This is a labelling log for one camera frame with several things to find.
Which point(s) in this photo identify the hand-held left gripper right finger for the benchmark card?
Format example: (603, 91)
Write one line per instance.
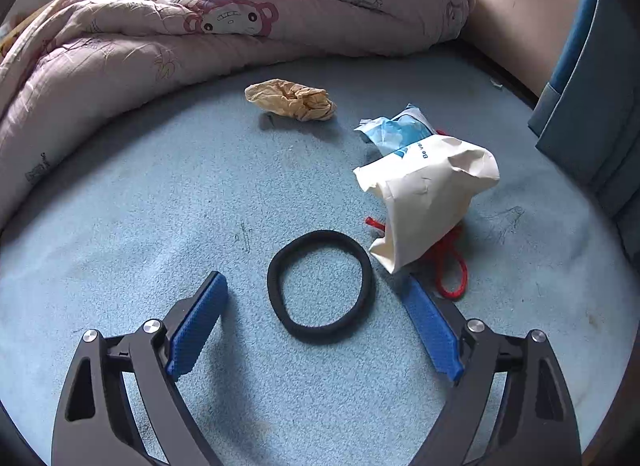
(430, 331)

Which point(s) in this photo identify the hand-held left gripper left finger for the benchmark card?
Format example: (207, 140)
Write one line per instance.
(195, 331)

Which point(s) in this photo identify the cream paper bag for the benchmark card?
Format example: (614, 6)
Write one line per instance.
(420, 196)

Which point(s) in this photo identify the blue and white packet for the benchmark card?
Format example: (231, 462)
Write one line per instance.
(395, 133)

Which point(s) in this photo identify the blue curtain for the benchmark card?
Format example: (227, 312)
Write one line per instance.
(590, 145)

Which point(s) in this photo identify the crumpled tan wrapper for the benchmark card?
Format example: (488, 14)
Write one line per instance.
(285, 98)

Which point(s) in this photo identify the cartoon printed quilt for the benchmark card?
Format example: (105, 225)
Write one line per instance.
(150, 45)

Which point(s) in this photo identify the wooden side panel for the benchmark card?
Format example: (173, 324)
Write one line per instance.
(525, 20)

